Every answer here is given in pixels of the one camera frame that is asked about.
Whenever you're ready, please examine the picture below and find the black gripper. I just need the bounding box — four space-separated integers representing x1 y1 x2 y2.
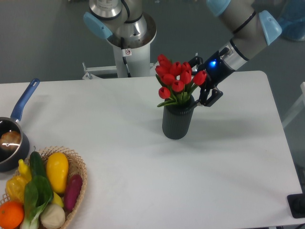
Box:
188 50 235 107

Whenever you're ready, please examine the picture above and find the red tulip bouquet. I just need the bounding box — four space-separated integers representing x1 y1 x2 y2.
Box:
155 54 207 107

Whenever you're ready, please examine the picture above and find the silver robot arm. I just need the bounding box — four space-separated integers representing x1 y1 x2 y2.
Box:
83 0 234 106

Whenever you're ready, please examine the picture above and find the dark ribbed vase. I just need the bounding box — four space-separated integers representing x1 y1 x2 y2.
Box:
162 95 195 140

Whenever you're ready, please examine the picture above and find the blue water jug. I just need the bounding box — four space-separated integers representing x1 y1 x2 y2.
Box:
278 0 305 42

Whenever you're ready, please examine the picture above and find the black device at edge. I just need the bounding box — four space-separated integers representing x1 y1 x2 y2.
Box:
287 193 305 219

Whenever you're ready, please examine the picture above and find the yellow squash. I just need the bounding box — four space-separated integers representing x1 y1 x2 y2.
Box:
46 152 69 194

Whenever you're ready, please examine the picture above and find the purple eggplant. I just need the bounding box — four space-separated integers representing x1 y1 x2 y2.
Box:
64 174 83 211

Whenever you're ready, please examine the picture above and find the green cucumber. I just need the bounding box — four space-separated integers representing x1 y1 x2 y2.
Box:
30 151 47 178

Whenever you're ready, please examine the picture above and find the yellow lemon piece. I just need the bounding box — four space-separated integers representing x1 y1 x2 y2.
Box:
51 192 64 208

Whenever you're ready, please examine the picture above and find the green bok choy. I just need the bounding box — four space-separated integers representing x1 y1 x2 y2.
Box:
20 176 53 229

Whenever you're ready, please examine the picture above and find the small yellow pepper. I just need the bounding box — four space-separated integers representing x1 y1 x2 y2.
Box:
18 159 32 182

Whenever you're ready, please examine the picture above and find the brown bread in pan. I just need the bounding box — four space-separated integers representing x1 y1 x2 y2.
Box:
0 131 21 151

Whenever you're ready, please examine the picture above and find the beige garlic bulb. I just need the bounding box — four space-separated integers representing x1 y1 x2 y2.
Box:
41 204 65 229

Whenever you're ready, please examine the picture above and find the yellow bell pepper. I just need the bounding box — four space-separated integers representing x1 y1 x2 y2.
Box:
6 175 28 204

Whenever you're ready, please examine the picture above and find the orange fruit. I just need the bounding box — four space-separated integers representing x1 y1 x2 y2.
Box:
0 201 24 229

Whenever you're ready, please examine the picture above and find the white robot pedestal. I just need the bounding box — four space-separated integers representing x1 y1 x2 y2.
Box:
108 37 154 78

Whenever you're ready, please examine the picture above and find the black cable on pedestal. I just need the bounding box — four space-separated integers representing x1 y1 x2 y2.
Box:
120 37 132 78

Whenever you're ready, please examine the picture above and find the white metal frame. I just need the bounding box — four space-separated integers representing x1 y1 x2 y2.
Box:
83 61 159 79

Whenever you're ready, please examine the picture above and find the blue handled saucepan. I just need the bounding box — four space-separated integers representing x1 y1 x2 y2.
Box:
0 78 40 172

